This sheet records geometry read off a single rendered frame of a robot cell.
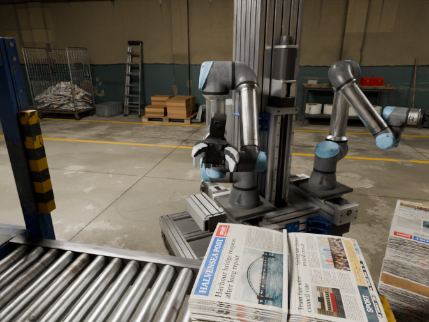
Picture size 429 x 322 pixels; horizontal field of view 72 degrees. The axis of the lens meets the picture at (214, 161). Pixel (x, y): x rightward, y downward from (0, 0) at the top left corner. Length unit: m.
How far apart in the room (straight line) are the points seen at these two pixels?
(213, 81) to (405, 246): 0.98
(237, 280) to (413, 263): 0.89
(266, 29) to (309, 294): 1.16
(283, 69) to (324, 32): 6.28
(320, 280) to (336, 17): 7.29
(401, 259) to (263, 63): 1.01
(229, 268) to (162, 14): 7.79
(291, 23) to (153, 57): 6.90
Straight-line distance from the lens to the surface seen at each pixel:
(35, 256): 1.32
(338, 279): 0.73
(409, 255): 1.41
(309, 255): 0.78
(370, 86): 7.22
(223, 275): 0.69
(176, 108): 7.06
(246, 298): 0.65
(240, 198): 1.39
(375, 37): 7.92
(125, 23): 8.65
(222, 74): 1.24
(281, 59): 1.47
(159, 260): 1.13
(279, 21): 1.55
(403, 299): 1.53
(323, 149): 1.63
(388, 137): 1.54
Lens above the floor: 1.48
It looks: 19 degrees down
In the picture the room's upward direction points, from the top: straight up
